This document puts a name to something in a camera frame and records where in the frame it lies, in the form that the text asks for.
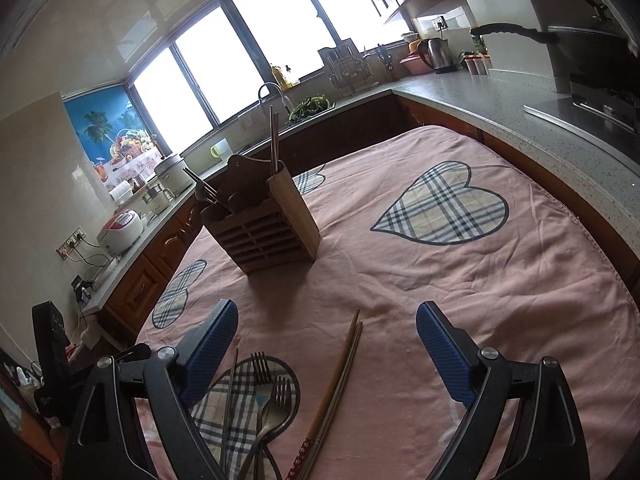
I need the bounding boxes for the white tall rice cooker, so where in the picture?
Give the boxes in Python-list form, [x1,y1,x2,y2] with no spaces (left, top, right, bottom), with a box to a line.
[154,154,192,196]

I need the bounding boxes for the small white electric pot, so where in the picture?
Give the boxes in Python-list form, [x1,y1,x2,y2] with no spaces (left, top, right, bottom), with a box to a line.
[142,183,174,216]

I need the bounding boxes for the gas stove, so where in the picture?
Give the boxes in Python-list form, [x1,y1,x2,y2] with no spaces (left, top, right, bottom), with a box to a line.
[524,74,639,136]

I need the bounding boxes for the black wok on stove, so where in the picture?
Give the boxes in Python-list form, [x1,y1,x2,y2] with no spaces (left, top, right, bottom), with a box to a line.
[470,0,639,77]

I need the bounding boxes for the chrome kitchen faucet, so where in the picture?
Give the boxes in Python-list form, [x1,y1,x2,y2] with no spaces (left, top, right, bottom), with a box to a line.
[258,82,294,122]

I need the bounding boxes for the steel fork lower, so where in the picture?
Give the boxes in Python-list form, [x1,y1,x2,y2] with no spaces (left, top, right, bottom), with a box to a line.
[236,376,293,480]

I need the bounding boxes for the steel fork upper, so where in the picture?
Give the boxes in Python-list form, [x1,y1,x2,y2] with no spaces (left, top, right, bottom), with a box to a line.
[250,352,273,480]

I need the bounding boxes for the wall power outlet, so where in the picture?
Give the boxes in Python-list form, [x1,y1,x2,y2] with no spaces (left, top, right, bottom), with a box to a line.
[56,226,86,260]

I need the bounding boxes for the green lid plastic container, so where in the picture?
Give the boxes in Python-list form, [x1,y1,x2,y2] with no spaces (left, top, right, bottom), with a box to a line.
[209,139,233,162]

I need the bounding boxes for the pink plastic basin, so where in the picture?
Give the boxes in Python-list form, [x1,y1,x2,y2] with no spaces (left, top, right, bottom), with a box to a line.
[400,55,431,76]

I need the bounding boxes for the red white rice cooker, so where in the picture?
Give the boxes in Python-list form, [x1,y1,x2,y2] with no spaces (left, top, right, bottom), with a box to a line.
[96,209,143,257]

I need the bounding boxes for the metal dish rack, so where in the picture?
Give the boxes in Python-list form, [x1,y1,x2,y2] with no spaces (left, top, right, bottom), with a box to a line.
[318,38,378,96]

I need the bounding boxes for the condiment bottles group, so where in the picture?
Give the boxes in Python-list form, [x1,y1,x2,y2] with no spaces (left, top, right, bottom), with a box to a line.
[462,37,492,76]

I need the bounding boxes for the green vegetables in sink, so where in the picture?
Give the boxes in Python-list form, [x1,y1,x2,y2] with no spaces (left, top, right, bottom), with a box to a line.
[288,96,331,124]

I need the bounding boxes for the pink tablecloth with hearts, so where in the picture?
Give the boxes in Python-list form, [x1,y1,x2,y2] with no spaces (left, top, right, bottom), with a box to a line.
[139,126,639,479]

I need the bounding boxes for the steel fork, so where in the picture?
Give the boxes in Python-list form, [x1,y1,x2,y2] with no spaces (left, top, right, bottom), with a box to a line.
[236,376,293,480]
[250,352,273,480]

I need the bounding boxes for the steel electric kettle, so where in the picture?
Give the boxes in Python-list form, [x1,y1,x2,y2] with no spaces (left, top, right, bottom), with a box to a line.
[416,38,458,74]

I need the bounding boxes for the wooden chopstick pair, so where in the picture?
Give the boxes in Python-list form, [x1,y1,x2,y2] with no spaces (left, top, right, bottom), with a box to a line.
[285,310,360,480]

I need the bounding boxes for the wooden utensil holder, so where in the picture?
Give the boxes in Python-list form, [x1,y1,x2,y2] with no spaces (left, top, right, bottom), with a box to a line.
[201,155,321,275]

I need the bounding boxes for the tropical fruit wall poster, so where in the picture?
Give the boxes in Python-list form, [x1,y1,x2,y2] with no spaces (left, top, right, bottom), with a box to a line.
[63,86,162,191]

